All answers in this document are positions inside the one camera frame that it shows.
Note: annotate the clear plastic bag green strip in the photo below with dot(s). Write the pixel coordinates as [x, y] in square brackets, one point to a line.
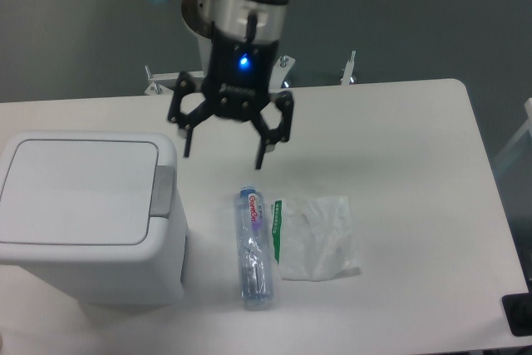
[314, 239]

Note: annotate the white push-lid trash can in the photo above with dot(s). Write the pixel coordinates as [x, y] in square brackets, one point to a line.
[95, 214]

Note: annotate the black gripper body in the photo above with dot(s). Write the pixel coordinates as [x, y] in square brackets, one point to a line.
[236, 85]

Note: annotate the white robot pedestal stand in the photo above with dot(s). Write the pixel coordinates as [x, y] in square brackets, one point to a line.
[281, 77]

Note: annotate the black device table corner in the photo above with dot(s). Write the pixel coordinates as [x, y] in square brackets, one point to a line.
[518, 313]

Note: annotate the clear plastic water bottle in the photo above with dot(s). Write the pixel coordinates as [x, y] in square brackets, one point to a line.
[254, 257]

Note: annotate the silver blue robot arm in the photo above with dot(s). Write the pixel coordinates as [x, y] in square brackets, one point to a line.
[244, 37]

